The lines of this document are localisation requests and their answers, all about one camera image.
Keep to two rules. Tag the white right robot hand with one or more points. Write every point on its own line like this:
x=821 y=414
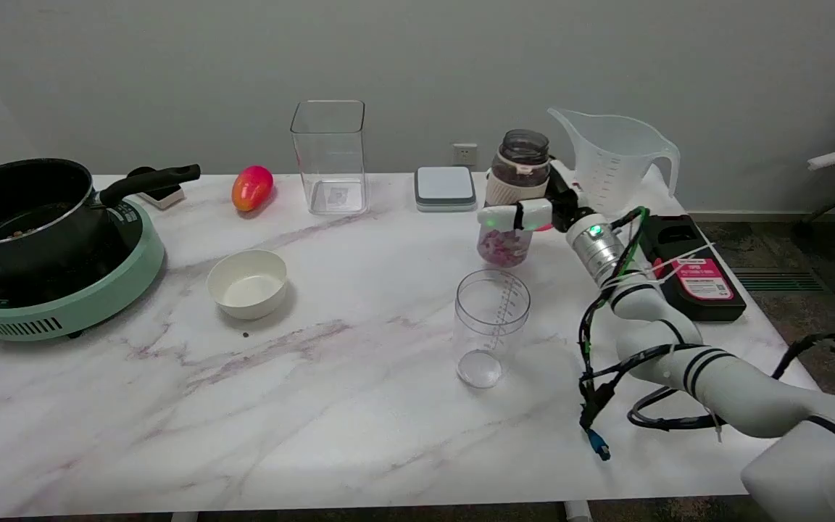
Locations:
x=533 y=213

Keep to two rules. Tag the pink white candy pieces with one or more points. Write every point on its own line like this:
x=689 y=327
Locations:
x=504 y=248

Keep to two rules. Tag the clear plastic candy bottle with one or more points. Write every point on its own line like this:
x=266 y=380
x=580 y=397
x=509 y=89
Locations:
x=522 y=156

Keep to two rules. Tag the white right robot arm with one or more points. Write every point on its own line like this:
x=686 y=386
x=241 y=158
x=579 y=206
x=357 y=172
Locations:
x=722 y=380

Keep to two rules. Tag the large translucent measuring pitcher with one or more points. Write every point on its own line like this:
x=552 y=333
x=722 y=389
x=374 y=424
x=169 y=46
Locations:
x=613 y=152

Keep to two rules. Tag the small clear measuring cup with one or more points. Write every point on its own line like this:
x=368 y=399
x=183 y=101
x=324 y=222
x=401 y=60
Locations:
x=491 y=319

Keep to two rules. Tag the black device with pink label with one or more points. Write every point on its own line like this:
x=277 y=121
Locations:
x=707 y=304

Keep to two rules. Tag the clear square storage container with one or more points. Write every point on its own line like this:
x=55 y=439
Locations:
x=329 y=167

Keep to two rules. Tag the floor vent grille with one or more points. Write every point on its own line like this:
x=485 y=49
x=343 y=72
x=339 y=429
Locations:
x=776 y=280

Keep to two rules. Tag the red orange mango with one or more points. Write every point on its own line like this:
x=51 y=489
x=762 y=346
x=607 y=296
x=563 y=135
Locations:
x=251 y=188

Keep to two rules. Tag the white bowl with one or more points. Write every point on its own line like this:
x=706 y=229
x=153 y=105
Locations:
x=247 y=286

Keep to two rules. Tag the white table leg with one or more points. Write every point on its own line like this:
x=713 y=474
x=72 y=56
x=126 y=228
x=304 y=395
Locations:
x=184 y=517
x=577 y=512

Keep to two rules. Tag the green induction cooker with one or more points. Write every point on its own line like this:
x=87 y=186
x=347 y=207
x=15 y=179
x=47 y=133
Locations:
x=98 y=297

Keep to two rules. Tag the white wall socket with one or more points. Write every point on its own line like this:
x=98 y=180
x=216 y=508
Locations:
x=464 y=154

